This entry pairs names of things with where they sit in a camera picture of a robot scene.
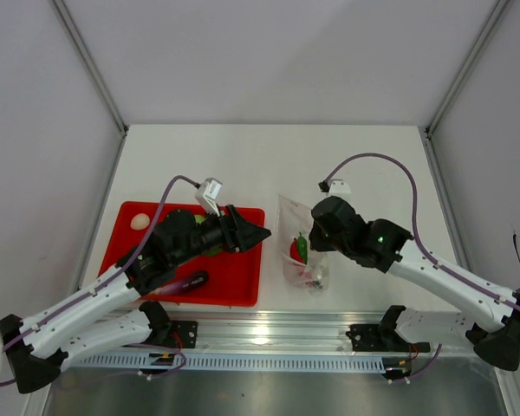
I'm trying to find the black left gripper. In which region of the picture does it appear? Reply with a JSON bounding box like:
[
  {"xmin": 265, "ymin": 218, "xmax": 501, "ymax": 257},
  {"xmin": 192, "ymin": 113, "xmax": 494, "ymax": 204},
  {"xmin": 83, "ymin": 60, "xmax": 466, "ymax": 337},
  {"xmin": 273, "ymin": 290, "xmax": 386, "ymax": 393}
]
[{"xmin": 171, "ymin": 203, "xmax": 270, "ymax": 267}]

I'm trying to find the green chili pepper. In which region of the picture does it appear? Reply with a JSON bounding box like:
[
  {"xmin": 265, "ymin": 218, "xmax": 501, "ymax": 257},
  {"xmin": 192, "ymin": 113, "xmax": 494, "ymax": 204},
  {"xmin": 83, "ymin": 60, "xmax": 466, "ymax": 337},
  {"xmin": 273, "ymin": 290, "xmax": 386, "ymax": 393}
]
[{"xmin": 297, "ymin": 233, "xmax": 308, "ymax": 264}]

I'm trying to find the clear zip top bag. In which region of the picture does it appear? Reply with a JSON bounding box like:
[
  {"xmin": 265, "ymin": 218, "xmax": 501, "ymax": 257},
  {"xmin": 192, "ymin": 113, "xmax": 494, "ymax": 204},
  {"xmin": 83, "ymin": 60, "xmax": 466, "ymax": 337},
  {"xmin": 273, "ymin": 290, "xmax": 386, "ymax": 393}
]
[{"xmin": 276, "ymin": 195, "xmax": 329, "ymax": 293}]

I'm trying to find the red chili pepper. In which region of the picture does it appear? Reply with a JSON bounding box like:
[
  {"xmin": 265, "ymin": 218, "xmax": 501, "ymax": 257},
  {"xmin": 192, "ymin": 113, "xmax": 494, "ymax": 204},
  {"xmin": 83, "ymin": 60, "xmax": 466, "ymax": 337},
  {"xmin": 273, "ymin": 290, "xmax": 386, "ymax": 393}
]
[{"xmin": 289, "ymin": 238, "xmax": 302, "ymax": 263}]

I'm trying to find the purple eggplant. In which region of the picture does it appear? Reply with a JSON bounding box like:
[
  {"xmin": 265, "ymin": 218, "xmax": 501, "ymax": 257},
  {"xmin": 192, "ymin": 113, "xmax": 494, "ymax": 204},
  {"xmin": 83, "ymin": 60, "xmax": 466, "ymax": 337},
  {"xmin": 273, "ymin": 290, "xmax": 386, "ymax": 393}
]
[{"xmin": 153, "ymin": 270, "xmax": 209, "ymax": 296}]

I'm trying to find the green bell pepper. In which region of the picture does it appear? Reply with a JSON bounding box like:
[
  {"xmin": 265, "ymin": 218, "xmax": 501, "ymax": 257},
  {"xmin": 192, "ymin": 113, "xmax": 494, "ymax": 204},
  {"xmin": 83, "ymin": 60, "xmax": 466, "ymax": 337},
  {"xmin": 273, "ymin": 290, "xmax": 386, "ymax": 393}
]
[{"xmin": 202, "ymin": 246, "xmax": 224, "ymax": 257}]

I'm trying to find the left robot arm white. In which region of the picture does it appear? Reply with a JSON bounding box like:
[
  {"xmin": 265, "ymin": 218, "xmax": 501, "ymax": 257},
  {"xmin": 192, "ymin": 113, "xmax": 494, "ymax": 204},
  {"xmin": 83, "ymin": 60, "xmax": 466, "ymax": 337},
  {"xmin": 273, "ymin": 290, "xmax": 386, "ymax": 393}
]
[{"xmin": 0, "ymin": 205, "xmax": 271, "ymax": 394}]

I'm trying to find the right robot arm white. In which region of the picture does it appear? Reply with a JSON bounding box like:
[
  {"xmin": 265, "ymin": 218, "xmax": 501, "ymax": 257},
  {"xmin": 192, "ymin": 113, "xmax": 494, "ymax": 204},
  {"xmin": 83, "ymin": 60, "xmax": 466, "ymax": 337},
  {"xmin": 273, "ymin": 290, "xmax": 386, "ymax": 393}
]
[{"xmin": 309, "ymin": 196, "xmax": 520, "ymax": 372}]

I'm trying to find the red plastic tray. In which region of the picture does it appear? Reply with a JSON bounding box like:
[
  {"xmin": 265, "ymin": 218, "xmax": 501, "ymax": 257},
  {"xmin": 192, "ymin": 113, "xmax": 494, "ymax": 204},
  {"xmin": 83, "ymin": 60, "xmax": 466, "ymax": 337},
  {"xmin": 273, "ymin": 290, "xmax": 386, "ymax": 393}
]
[{"xmin": 98, "ymin": 201, "xmax": 262, "ymax": 307}]

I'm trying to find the white egg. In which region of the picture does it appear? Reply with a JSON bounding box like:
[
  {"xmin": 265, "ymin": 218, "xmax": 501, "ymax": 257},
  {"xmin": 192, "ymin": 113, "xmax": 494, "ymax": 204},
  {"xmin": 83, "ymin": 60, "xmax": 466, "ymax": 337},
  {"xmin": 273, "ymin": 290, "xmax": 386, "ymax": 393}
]
[{"xmin": 130, "ymin": 213, "xmax": 151, "ymax": 231}]

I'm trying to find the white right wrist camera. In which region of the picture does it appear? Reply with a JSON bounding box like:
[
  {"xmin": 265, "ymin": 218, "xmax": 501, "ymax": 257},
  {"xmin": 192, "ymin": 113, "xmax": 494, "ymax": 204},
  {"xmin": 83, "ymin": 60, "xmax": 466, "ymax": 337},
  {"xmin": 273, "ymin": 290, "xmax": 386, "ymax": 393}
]
[{"xmin": 328, "ymin": 179, "xmax": 351, "ymax": 196}]

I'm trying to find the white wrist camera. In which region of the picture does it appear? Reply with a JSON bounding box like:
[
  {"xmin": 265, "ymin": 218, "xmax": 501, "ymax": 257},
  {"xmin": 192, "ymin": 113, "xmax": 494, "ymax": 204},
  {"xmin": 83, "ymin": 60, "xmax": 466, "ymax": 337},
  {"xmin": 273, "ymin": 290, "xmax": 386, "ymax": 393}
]
[
  {"xmin": 328, "ymin": 179, "xmax": 351, "ymax": 196},
  {"xmin": 195, "ymin": 178, "xmax": 223, "ymax": 217}
]

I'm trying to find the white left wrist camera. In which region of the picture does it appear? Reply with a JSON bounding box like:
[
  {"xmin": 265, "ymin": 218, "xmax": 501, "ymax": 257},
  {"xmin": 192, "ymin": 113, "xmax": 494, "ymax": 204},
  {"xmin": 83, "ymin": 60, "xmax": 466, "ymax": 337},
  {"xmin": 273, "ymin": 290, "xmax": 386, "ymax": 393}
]
[{"xmin": 195, "ymin": 178, "xmax": 223, "ymax": 217}]

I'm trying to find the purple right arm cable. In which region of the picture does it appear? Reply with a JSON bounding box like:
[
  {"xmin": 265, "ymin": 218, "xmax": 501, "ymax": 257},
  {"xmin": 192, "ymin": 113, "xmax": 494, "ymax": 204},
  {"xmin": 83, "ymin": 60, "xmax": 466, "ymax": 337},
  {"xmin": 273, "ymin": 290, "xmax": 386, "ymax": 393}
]
[{"xmin": 318, "ymin": 152, "xmax": 520, "ymax": 324}]

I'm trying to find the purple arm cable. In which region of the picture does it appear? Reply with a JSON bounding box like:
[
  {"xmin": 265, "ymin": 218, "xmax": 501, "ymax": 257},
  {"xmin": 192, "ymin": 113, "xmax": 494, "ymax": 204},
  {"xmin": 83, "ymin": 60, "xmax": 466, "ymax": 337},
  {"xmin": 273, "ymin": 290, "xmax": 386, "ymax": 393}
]
[
  {"xmin": 318, "ymin": 152, "xmax": 520, "ymax": 324},
  {"xmin": 0, "ymin": 174, "xmax": 200, "ymax": 388}
]

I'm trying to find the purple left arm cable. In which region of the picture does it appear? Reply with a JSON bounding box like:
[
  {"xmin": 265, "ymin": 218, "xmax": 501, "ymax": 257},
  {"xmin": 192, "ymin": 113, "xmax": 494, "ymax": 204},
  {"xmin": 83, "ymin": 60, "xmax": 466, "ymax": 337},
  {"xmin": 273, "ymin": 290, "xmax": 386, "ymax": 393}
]
[{"xmin": 0, "ymin": 174, "xmax": 200, "ymax": 388}]

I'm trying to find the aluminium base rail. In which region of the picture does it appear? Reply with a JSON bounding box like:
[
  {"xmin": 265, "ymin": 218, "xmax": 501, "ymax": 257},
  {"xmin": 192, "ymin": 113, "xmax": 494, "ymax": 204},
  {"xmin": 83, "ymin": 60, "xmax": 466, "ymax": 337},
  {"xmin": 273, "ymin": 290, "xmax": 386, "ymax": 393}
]
[{"xmin": 42, "ymin": 309, "xmax": 491, "ymax": 359}]

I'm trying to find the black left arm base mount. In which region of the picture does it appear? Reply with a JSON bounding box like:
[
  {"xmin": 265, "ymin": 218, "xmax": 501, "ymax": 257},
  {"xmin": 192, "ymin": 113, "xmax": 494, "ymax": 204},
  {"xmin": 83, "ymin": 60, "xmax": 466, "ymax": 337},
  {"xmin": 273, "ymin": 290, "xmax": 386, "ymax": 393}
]
[{"xmin": 139, "ymin": 301, "xmax": 198, "ymax": 349}]

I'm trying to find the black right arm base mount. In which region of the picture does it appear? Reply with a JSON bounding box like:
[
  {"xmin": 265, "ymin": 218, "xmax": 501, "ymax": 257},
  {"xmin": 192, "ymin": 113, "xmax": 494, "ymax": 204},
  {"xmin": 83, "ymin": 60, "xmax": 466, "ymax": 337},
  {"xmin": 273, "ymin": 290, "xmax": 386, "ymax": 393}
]
[{"xmin": 345, "ymin": 305, "xmax": 431, "ymax": 353}]

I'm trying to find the white slotted cable duct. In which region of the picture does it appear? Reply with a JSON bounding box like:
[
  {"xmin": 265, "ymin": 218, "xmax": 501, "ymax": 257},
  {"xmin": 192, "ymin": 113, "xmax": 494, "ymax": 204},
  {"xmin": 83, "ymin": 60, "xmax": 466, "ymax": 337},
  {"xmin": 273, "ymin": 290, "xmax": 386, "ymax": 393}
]
[{"xmin": 74, "ymin": 351, "xmax": 386, "ymax": 374}]

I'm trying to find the aluminium corner post right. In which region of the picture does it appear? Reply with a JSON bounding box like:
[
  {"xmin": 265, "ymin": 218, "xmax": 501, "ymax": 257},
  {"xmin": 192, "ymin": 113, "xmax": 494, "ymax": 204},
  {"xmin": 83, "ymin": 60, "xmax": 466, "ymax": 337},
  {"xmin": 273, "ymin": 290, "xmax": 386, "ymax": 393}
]
[{"xmin": 425, "ymin": 0, "xmax": 515, "ymax": 139}]

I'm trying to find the aluminium corner post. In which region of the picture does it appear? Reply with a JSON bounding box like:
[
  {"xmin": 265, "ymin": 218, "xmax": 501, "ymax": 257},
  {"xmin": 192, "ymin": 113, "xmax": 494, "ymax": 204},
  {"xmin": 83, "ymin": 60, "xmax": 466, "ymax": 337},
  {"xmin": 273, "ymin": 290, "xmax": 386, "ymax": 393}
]
[
  {"xmin": 425, "ymin": 0, "xmax": 515, "ymax": 139},
  {"xmin": 49, "ymin": 0, "xmax": 128, "ymax": 136}
]

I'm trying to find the aluminium corner post left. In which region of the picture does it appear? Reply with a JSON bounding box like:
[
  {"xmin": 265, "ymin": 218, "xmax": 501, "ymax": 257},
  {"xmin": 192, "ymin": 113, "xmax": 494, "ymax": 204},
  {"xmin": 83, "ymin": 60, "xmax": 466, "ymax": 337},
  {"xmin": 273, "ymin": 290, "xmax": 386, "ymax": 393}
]
[{"xmin": 49, "ymin": 0, "xmax": 128, "ymax": 136}]

